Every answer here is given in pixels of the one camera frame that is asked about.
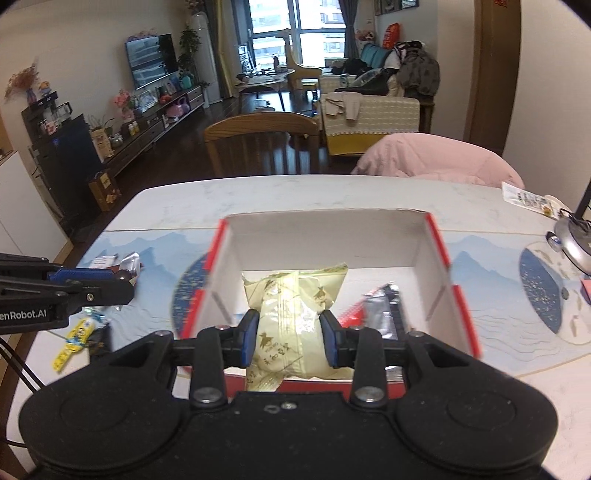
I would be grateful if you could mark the small figurine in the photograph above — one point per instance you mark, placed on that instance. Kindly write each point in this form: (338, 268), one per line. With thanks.
(45, 88)

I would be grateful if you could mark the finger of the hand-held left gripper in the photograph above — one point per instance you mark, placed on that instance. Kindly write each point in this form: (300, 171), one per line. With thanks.
(106, 293)
(83, 275)

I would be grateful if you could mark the brown paper bag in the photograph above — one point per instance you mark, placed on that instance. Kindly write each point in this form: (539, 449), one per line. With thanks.
(105, 191)

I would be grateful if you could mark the long yellow snack packet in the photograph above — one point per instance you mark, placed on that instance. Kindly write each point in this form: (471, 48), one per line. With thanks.
(78, 334)

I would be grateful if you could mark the white snack packet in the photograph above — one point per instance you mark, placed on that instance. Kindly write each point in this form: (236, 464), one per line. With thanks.
(102, 261)

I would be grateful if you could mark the silver gooseneck desk lamp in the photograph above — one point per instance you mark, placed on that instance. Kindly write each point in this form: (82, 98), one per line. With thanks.
(575, 240)

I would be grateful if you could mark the black silver snack packet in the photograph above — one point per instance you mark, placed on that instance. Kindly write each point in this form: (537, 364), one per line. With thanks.
(385, 314)

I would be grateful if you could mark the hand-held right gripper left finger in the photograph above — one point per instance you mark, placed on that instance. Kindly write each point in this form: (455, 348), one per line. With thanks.
(248, 339)

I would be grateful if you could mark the coffee table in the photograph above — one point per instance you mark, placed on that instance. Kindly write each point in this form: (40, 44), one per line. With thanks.
(263, 83)

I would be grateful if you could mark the grey and yellow curtain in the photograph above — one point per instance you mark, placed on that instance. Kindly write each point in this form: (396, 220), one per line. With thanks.
(218, 46)

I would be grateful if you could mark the wooden door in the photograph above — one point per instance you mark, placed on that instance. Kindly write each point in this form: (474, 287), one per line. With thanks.
(489, 74)

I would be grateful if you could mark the large window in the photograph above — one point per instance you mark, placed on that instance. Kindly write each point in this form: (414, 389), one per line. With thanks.
(295, 32)

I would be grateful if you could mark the medium framed picture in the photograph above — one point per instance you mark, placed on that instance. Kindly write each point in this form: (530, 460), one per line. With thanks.
(387, 5)

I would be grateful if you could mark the dark brown snack packet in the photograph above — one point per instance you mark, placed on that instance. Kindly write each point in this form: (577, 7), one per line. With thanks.
(100, 344)

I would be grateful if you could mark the black cabinet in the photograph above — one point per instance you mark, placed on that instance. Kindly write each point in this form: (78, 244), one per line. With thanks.
(64, 170)

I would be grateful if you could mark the flat screen television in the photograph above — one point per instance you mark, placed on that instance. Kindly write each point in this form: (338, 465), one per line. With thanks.
(151, 60)

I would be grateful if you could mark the silver candy wrapper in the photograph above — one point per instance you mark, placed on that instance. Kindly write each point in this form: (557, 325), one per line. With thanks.
(130, 265)

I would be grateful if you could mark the pale yellow pastry packet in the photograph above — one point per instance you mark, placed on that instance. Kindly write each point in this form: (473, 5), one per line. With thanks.
(288, 314)

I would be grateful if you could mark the dried flower vase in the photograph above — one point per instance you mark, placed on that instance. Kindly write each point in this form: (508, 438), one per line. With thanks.
(23, 83)

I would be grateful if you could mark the red cardboard box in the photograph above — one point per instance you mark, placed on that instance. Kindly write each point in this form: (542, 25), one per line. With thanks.
(323, 240)

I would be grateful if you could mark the red chips packet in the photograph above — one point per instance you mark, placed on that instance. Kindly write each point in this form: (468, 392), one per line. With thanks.
(353, 311)

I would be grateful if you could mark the sofa with cream cover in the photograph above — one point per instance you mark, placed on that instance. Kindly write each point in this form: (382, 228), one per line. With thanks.
(374, 120)

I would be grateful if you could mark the teal cushion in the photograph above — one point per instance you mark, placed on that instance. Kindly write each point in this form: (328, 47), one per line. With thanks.
(374, 55)

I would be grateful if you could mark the pink flower bouquet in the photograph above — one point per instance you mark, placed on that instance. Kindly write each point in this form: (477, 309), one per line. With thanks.
(123, 105)

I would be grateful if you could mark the wooden dining chair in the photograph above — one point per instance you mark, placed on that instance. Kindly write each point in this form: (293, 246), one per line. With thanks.
(258, 127)

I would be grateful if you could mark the white printed sachet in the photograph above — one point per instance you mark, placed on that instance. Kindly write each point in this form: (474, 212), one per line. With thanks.
(531, 198)

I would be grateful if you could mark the white cabinet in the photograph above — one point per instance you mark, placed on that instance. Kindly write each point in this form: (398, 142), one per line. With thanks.
(23, 207)

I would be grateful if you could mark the tall green plant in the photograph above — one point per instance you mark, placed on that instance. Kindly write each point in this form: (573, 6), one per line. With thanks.
(189, 48)

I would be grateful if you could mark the glass kettle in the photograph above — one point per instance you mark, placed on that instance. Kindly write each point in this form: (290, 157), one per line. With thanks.
(63, 112)

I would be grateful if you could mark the white tower air conditioner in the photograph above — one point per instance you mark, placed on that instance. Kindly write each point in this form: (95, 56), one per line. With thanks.
(205, 60)

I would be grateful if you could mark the small white blue object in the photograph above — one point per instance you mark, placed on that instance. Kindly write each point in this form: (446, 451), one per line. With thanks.
(553, 241)

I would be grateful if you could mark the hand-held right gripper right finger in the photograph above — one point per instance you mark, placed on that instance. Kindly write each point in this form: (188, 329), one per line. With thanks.
(330, 339)

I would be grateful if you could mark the light wooden armchair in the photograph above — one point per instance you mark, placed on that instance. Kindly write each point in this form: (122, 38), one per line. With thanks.
(302, 74)

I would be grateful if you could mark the beige paper bag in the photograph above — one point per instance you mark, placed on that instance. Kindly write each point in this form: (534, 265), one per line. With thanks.
(101, 144)

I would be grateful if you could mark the red bag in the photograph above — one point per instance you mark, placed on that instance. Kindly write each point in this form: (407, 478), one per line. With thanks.
(391, 36)

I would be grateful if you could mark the dark jacket pile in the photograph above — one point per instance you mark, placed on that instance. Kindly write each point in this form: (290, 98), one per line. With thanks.
(418, 69)

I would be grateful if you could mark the large framed picture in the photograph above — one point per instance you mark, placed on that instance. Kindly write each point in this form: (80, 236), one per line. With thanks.
(408, 3)

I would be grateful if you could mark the beige garment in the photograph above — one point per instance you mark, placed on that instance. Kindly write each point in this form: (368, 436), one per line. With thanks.
(344, 106)

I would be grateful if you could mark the long television cabinet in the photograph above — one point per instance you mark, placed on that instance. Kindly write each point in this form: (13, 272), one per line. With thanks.
(147, 134)

